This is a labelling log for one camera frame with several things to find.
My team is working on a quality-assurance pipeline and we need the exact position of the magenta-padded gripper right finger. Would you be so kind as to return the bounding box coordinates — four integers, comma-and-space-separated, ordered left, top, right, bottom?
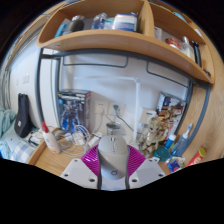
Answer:
124, 143, 167, 190

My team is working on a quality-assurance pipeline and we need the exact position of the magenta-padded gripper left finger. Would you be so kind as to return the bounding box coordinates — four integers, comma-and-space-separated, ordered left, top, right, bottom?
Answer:
59, 143, 103, 190

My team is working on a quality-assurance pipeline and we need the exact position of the grey computer mouse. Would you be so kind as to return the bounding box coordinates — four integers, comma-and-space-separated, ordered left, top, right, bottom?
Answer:
96, 134, 131, 181

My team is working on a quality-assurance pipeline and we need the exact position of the teal round container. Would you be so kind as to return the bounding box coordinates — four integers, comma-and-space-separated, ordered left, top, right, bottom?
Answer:
153, 145, 171, 163

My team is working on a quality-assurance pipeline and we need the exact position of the blue snack packet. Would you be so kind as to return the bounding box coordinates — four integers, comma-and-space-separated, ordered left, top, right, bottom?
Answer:
166, 156, 186, 174

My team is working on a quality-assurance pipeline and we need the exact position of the white charger block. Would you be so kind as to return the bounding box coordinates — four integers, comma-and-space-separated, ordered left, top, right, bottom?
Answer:
71, 131, 86, 146

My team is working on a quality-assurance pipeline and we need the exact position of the beige robot model figure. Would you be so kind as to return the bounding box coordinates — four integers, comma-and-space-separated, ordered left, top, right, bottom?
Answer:
138, 116, 169, 158

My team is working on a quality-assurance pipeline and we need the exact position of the white red-capped lotion bottle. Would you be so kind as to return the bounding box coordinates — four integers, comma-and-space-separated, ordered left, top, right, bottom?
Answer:
40, 120, 62, 154

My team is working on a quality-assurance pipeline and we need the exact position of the blue spray bottle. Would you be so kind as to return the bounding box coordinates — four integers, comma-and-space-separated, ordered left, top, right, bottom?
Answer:
173, 122, 194, 158

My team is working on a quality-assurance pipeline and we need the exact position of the red chips can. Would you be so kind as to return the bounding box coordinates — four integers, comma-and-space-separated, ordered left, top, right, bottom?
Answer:
184, 147, 208, 168

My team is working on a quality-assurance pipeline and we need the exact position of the glass jar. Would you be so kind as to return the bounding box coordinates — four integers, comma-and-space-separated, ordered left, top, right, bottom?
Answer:
106, 122, 122, 136

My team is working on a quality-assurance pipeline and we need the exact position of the blue plaid pillow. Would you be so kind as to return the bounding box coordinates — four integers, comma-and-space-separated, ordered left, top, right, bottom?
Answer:
9, 139, 38, 164

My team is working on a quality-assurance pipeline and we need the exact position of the blue robot model kit box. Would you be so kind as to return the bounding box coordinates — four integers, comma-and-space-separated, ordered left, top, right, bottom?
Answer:
56, 89, 92, 134

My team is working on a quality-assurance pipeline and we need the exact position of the colourful model kit box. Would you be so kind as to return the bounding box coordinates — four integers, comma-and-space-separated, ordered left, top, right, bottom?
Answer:
155, 92, 187, 134

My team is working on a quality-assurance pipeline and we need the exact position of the black bag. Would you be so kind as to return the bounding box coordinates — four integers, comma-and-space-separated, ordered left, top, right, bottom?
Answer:
13, 93, 34, 138

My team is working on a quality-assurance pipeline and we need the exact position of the teal blanket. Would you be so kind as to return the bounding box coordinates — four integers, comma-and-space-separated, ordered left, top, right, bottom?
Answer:
0, 106, 17, 138

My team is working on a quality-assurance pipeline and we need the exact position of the wooden shelf unit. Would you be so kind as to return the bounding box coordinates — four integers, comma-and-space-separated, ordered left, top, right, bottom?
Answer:
36, 0, 214, 84

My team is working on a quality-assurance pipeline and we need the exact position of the dark cable with green plug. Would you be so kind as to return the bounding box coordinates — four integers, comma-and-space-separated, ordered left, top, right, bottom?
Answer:
112, 104, 135, 132

